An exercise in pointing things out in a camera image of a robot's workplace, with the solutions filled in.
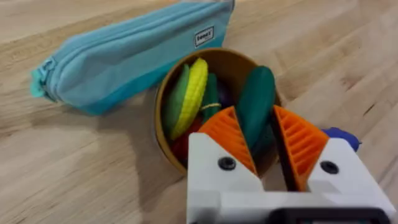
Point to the light blue zip bag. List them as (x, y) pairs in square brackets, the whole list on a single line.
[(124, 59)]

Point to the blue purple toy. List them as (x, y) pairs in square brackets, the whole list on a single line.
[(343, 137)]

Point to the white orange left gripper right finger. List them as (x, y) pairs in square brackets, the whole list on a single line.
[(314, 155)]

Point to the brown tub of toy vegetables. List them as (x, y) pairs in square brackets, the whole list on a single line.
[(192, 99)]

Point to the white orange left gripper left finger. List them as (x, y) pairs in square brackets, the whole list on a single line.
[(214, 155)]

